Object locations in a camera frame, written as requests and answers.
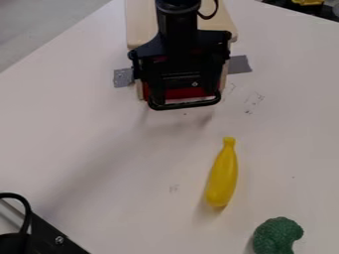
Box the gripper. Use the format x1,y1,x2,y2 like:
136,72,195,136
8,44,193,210
127,29,234,99

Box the wooden cabinet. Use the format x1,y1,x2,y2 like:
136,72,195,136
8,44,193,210
124,0,240,101

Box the grey tape piece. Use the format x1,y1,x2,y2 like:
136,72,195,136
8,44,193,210
112,67,136,88
227,55,254,75

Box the yellow toy banana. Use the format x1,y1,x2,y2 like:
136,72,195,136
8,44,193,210
203,136,240,208

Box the yellow toy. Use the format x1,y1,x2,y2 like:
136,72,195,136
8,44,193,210
289,0,327,6

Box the green toy broccoli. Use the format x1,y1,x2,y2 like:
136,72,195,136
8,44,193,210
251,216,306,254

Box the red drawer with black handle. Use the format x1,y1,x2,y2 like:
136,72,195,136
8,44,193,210
141,72,224,112

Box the black cable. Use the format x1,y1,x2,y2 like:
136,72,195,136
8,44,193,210
0,191,35,236

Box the black metal bracket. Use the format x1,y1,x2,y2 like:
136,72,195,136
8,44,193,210
0,211,92,254

